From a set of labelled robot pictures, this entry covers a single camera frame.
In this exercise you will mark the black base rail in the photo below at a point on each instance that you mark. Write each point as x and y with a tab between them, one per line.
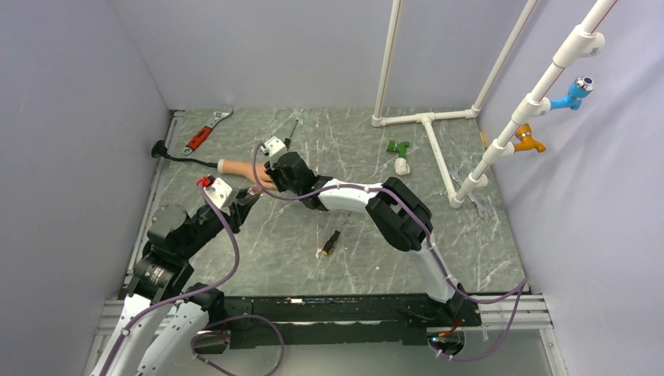
253	321

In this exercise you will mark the silver spanner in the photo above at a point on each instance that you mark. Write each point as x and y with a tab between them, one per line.
482	210

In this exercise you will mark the far black yellow screwdriver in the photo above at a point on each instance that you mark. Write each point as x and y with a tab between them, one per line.
289	138

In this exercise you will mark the mannequin hand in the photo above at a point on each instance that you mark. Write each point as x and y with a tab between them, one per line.
246	170

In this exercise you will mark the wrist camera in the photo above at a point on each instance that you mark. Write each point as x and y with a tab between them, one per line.
273	148
221	193

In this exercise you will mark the black yellow screwdriver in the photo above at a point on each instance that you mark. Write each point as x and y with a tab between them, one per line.
289	138
330	243

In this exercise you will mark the orange pipe valve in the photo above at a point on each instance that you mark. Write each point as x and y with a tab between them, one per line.
526	141

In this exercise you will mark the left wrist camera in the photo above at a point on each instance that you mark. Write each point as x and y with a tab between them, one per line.
221	193

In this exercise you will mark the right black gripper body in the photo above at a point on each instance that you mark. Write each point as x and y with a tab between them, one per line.
279	179

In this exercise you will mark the near black yellow screwdriver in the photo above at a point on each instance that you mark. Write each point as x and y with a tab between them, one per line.
330	243

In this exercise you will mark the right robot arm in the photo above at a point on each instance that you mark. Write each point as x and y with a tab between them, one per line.
401	217

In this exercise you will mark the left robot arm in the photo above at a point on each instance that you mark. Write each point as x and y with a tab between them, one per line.
161	313

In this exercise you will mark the green white pipe fitting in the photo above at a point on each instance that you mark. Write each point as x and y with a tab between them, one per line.
400	149

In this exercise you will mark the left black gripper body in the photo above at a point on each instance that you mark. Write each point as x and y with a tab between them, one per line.
232	218

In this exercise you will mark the red handled adjustable wrench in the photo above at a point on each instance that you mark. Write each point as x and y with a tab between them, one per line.
197	140

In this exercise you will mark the red glitter nail polish bottle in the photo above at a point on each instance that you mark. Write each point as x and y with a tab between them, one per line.
255	191

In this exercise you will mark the blue pipe valve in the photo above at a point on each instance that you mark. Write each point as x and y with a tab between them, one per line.
577	91

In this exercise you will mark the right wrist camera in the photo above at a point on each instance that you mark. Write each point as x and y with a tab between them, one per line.
273	148

